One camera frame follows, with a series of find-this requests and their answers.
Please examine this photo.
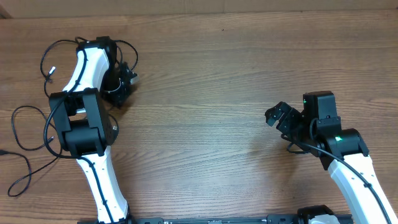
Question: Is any black USB cable bundle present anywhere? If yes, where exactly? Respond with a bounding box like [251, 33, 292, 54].
[107, 112, 119, 131]

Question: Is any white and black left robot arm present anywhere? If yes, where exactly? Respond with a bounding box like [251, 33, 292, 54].
[46, 36, 138, 223]

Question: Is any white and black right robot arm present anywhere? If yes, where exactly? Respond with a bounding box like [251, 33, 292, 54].
[264, 91, 397, 223]

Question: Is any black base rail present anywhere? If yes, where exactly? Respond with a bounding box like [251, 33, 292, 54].
[127, 215, 304, 224]

